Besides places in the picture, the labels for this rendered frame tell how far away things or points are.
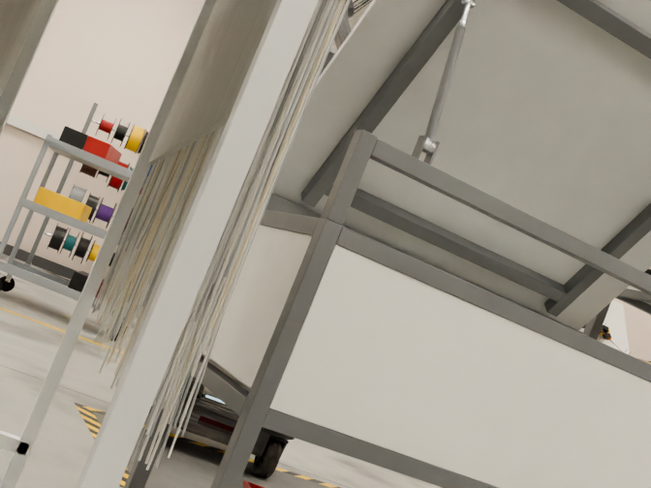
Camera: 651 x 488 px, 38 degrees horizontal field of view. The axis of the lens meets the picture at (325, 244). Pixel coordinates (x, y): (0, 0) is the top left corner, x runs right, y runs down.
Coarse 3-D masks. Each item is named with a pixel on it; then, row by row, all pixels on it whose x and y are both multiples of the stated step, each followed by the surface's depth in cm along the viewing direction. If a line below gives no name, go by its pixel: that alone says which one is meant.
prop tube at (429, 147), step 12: (456, 36) 206; (456, 48) 205; (456, 60) 205; (444, 72) 204; (444, 84) 202; (444, 96) 202; (432, 108) 202; (432, 120) 200; (432, 132) 199; (432, 144) 198
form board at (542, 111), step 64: (384, 0) 214; (512, 0) 216; (640, 0) 218; (384, 64) 225; (512, 64) 227; (576, 64) 228; (640, 64) 229; (320, 128) 237; (384, 128) 238; (448, 128) 239; (512, 128) 240; (576, 128) 241; (640, 128) 242; (384, 192) 251; (512, 192) 254; (576, 192) 255; (640, 192) 256; (448, 256) 268; (512, 256) 269; (640, 256) 272; (576, 320) 289
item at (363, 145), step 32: (352, 160) 191; (384, 160) 194; (416, 160) 197; (352, 192) 192; (448, 192) 200; (480, 192) 204; (512, 224) 208; (544, 224) 211; (576, 256) 215; (608, 256) 218; (640, 288) 223
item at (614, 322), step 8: (616, 304) 801; (608, 312) 790; (616, 312) 794; (608, 320) 783; (616, 320) 787; (624, 320) 792; (608, 328) 763; (616, 328) 781; (624, 328) 786; (600, 336) 759; (608, 336) 756; (616, 336) 775; (624, 336) 780; (608, 344) 765; (616, 344) 769; (624, 344) 774
